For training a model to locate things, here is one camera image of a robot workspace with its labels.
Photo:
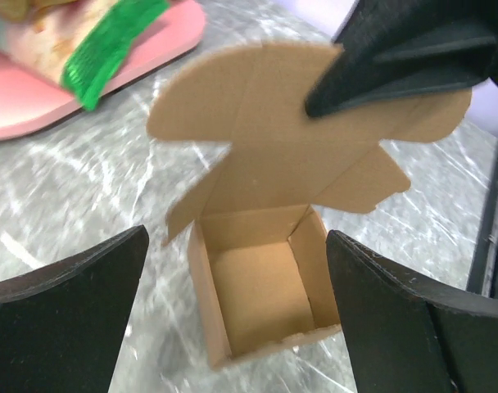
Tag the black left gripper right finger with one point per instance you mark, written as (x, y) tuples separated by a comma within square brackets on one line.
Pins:
[(406, 332)]

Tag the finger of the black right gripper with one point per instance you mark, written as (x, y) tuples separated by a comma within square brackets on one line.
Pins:
[(397, 49)]

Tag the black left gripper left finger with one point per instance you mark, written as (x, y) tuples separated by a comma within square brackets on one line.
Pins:
[(62, 326)]

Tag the brown cardboard paper box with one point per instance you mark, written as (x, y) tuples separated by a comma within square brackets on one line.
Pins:
[(257, 251)]

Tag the pink three-tier shelf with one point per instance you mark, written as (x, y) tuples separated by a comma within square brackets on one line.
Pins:
[(29, 102)]

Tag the green white snack bag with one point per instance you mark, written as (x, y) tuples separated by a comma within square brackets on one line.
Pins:
[(77, 45)]

